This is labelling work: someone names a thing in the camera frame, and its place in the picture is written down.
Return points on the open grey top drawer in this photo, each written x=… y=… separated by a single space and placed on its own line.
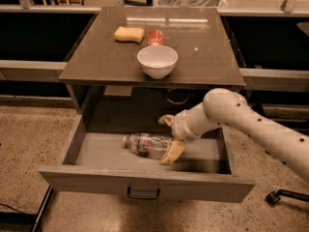
x=94 y=160

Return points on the black drawer handle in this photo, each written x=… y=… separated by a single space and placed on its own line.
x=143 y=194

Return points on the yellow sponge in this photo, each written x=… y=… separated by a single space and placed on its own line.
x=124 y=34

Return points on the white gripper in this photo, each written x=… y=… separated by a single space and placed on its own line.
x=179 y=127

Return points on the clear plastic water bottle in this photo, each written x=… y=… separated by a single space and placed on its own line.
x=147 y=145

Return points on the grey cabinet with dark top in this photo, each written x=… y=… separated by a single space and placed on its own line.
x=129 y=56

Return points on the white bowl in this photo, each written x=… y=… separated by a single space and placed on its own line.
x=157 y=61

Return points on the black floor frame bar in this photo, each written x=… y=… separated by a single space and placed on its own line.
x=13 y=218

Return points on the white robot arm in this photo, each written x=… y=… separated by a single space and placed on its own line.
x=221 y=107

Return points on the black chair caster leg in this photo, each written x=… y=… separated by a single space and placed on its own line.
x=274 y=197

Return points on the red soda can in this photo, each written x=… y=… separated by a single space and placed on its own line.
x=155 y=37

